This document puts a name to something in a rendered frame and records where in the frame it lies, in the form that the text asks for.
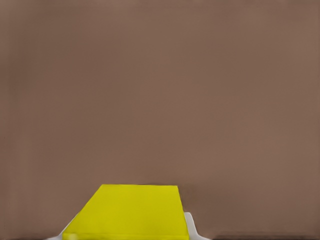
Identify yellow box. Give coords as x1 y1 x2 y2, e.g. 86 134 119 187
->
61 184 190 240

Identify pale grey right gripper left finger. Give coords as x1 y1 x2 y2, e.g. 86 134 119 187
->
48 211 79 240

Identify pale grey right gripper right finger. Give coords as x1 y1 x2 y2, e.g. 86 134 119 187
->
184 211 212 240

